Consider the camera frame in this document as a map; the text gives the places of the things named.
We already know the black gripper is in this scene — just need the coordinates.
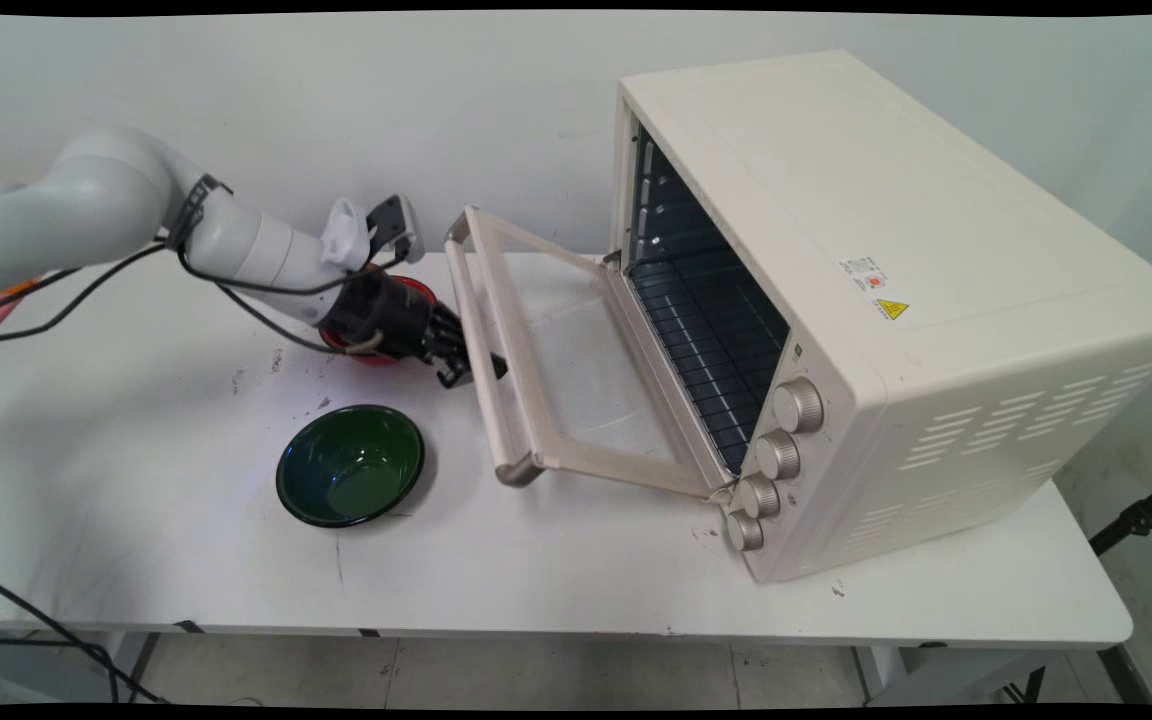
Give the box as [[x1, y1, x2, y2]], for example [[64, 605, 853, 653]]
[[320, 268, 510, 391]]

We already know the cream glass oven door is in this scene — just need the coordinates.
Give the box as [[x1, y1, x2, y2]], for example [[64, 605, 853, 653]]
[[443, 205, 737, 501]]

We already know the red bowl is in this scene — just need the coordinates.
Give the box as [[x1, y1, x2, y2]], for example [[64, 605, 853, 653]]
[[321, 275, 439, 367]]

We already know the green glass bowl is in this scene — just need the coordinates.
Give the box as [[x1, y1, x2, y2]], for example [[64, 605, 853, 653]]
[[275, 404, 426, 529]]

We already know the silver oven knob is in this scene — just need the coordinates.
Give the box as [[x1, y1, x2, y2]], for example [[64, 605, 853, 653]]
[[772, 377, 825, 434], [755, 430, 802, 481], [725, 511, 765, 553], [734, 475, 782, 519]]

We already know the white label sticker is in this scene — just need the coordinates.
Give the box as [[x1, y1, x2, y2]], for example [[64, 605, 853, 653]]
[[840, 256, 888, 293]]

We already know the cream toaster oven body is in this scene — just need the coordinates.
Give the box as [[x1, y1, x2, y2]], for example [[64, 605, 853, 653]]
[[608, 50, 1152, 584]]

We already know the grey table leg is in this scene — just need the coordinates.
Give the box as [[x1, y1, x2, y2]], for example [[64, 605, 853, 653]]
[[101, 632, 161, 703]]

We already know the black tripod stand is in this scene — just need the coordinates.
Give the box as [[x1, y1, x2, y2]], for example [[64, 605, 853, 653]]
[[1086, 470, 1152, 557]]

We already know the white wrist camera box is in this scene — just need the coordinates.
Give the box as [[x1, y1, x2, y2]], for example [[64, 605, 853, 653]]
[[321, 194, 426, 273]]

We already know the dark wire oven rack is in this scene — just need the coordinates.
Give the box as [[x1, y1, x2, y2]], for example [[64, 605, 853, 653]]
[[626, 245, 792, 476]]

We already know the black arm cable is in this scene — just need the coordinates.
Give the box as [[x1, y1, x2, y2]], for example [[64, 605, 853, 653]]
[[0, 178, 409, 357]]

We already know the black floor cable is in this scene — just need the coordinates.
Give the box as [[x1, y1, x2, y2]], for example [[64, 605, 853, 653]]
[[0, 563, 172, 706]]

